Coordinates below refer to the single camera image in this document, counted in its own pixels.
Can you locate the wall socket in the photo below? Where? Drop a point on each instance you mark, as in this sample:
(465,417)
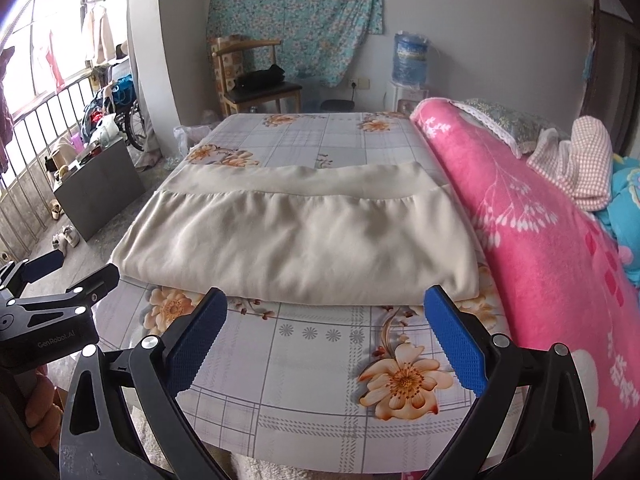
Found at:
(359,83)

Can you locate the black rice cooker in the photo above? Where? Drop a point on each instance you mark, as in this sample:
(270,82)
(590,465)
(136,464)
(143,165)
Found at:
(337,106)

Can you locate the hanging pink garment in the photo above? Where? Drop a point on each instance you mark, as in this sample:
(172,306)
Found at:
(54,60)

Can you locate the black bag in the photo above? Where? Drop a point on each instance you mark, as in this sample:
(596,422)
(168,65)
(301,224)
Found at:
(260,79)

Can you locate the dark grey cabinet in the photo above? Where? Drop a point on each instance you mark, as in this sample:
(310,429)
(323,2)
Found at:
(100,185)

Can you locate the teal floral hanging cloth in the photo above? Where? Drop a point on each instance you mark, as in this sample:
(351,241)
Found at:
(300,5)

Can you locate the white water dispenser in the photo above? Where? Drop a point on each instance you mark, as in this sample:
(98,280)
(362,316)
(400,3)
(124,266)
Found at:
(400,97)

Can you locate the bed with floral sheet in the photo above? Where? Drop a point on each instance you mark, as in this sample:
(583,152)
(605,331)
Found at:
(310,360)

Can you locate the metal window railing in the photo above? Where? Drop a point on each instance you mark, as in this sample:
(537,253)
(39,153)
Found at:
(30,170)

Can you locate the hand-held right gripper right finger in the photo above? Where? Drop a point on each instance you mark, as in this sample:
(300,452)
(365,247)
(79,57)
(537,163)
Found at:
(457,340)

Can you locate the brown wooden door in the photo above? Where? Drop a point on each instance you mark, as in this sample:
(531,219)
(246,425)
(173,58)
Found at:
(615,85)

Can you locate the blue water bottle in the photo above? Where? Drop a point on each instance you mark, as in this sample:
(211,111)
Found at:
(410,60)

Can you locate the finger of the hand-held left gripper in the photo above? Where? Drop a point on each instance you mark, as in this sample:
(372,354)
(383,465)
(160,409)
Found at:
(45,265)
(102,280)

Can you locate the wooden chair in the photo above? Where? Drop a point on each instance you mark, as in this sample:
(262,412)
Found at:
(265,92)

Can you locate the wheelchair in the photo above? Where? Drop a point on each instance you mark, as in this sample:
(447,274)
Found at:
(132,130)

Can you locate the white plastic bag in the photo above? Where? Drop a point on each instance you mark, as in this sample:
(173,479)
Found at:
(187,135)

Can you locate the beige zip jacket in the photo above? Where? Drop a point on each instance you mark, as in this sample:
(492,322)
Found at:
(300,240)

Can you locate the person's left hand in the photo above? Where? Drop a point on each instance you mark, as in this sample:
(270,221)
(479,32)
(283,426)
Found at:
(42,400)

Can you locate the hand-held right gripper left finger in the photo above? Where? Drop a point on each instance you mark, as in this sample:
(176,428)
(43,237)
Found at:
(197,340)

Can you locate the white shoe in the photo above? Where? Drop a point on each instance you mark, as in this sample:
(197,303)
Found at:
(60,241)
(71,235)

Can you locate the blue cartoon blanket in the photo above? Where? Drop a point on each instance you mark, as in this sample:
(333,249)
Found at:
(625,185)

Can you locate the pink blanket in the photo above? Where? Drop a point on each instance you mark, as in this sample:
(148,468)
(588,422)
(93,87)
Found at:
(525,240)

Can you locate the hanging beige garment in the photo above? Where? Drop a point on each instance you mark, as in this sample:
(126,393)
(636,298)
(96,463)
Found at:
(100,35)

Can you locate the checked cloth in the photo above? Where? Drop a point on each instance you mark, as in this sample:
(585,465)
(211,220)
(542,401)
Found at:
(585,160)

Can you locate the lace trimmed pillow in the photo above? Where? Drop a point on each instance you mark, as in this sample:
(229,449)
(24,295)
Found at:
(515,120)

